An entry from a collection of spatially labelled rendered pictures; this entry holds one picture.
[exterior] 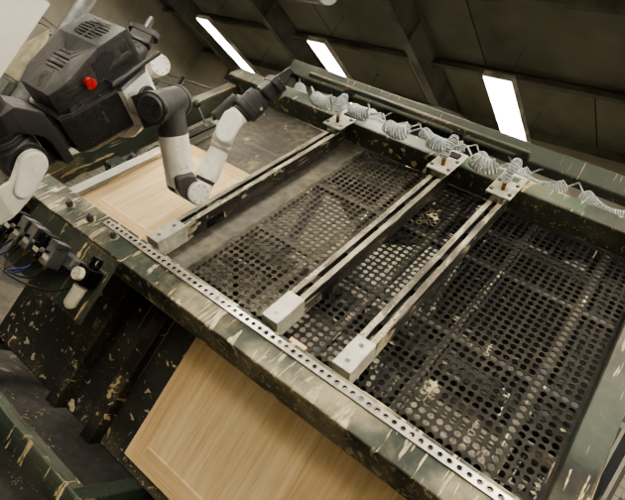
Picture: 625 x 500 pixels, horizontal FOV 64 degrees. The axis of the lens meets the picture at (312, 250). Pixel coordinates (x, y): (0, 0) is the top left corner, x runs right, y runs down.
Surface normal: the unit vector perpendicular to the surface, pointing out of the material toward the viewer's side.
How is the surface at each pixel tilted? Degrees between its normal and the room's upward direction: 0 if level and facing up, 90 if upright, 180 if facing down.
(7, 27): 90
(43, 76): 82
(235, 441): 90
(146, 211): 52
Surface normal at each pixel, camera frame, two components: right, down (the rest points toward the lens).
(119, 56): 0.78, 0.44
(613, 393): 0.04, -0.75
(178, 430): -0.36, -0.29
